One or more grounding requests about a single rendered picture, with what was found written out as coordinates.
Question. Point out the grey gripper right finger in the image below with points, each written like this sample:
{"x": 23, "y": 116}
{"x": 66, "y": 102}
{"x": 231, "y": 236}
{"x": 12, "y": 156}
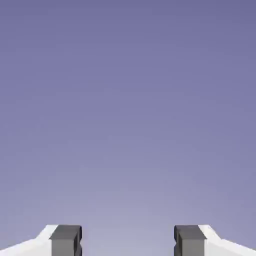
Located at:
{"x": 192, "y": 242}

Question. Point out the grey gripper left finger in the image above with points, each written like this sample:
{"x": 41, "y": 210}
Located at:
{"x": 63, "y": 242}

